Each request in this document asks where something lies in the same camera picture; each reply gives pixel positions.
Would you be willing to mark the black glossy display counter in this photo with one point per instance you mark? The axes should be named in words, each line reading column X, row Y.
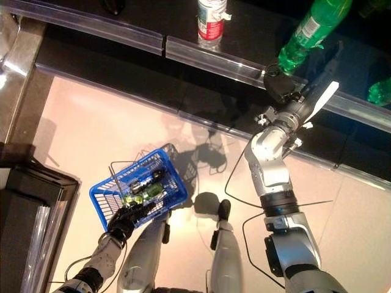
column 30, row 213

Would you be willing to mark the black shelf board clear rail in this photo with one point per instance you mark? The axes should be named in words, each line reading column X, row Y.
column 253, row 36
column 152, row 79

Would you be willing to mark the green Sprite bottle yellow cap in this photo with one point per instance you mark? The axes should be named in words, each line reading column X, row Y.
column 380, row 93
column 311, row 27
column 151, row 192

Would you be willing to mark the silver right robot leg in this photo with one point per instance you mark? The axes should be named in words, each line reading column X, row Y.
column 227, row 259

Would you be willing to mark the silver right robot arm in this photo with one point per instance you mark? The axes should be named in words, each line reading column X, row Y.
column 272, row 171

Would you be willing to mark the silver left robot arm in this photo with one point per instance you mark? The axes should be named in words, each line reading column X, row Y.
column 104, row 256

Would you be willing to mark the dark stone plinth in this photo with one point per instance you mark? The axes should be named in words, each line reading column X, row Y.
column 27, row 91

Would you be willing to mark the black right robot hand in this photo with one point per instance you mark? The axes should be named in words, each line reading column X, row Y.
column 282, row 85

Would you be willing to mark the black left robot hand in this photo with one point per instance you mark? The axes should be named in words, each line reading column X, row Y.
column 125, row 221

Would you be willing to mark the blue plastic shopping basket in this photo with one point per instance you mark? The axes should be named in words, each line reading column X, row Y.
column 178, row 193

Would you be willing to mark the white wrist tag strip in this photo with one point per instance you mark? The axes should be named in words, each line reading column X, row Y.
column 325, row 97

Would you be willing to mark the small Pepsi cola bottle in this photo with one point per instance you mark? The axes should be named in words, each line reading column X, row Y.
column 146, row 181

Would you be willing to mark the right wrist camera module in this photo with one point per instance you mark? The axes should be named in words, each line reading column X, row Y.
column 268, row 114

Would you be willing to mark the clear water bottle red cap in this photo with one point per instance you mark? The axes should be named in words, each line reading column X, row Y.
column 210, row 27

